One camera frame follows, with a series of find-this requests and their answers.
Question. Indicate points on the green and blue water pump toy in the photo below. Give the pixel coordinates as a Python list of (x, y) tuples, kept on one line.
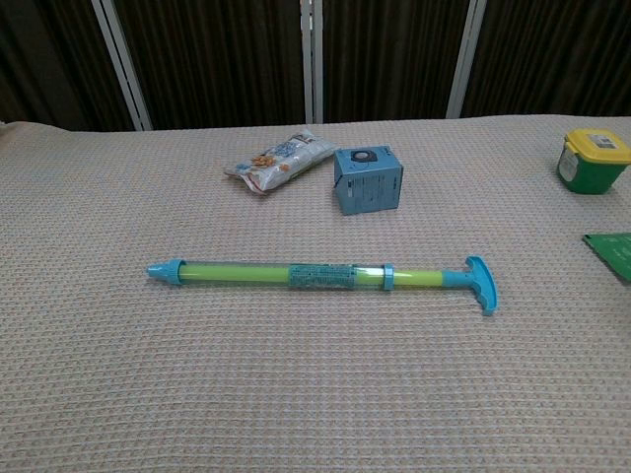
[(246, 272)]

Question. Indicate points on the blue cardboard box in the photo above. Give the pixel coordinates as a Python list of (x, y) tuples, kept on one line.
[(367, 184)]

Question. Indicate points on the white snack bag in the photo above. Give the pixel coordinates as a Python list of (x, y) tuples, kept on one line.
[(281, 162)]

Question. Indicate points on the beige woven tablecloth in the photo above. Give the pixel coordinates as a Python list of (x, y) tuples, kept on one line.
[(315, 369)]

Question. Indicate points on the green tub with yellow lid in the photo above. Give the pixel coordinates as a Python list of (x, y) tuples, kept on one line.
[(589, 167)]

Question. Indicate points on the green flat packet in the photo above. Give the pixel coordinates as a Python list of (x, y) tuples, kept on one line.
[(613, 253)]

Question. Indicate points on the white screen frame post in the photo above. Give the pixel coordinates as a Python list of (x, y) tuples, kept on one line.
[(312, 61), (123, 64), (463, 59)]

